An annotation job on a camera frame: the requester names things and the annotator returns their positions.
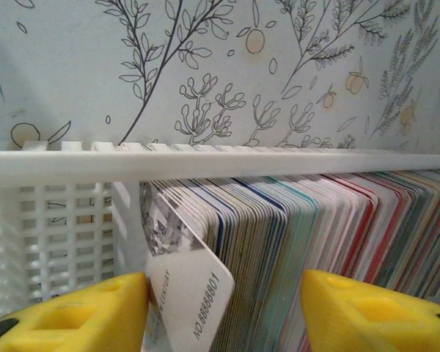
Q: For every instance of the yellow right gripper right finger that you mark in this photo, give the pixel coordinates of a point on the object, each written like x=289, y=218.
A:
x=370, y=322

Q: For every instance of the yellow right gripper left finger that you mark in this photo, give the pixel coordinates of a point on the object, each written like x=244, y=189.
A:
x=77, y=322

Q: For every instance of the white card with number print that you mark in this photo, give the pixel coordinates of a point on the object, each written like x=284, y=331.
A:
x=190, y=286

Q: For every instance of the row of plastic cards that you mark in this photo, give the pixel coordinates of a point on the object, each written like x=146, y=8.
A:
x=352, y=227

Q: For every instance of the floral table cover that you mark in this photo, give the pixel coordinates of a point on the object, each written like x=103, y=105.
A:
x=77, y=73

